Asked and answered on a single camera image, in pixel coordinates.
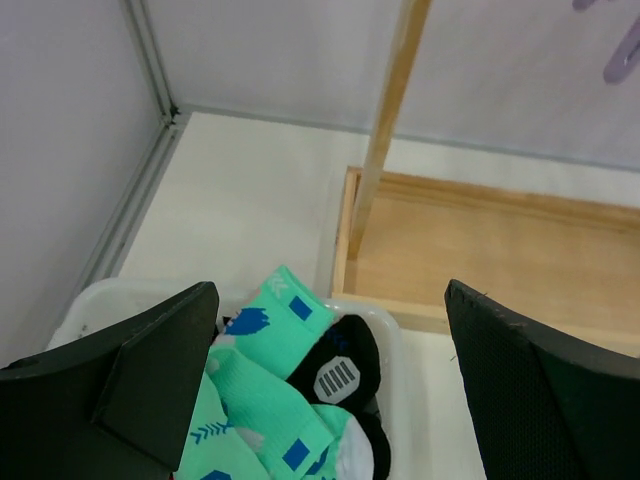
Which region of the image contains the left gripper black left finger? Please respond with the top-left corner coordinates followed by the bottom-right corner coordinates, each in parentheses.
top-left (1, 282), bottom-right (219, 479)

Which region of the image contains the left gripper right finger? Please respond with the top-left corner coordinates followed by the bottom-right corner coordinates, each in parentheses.
top-left (444, 280), bottom-right (639, 479)

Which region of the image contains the mint green sock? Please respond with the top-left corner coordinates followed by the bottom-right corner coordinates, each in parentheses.
top-left (214, 265), bottom-right (334, 379)
top-left (173, 346), bottom-right (374, 479)

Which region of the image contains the black sport sock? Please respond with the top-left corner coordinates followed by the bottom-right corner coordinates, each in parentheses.
top-left (356, 413), bottom-right (392, 480)
top-left (287, 314), bottom-right (381, 413)

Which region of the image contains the purple round clip hanger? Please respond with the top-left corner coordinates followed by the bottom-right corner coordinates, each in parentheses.
top-left (571, 0), bottom-right (639, 85)

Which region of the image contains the wooden hanger rack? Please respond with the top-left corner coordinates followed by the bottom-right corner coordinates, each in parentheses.
top-left (331, 1), bottom-right (639, 357)

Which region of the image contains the white plastic basket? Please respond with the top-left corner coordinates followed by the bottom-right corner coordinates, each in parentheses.
top-left (47, 278), bottom-right (413, 479)

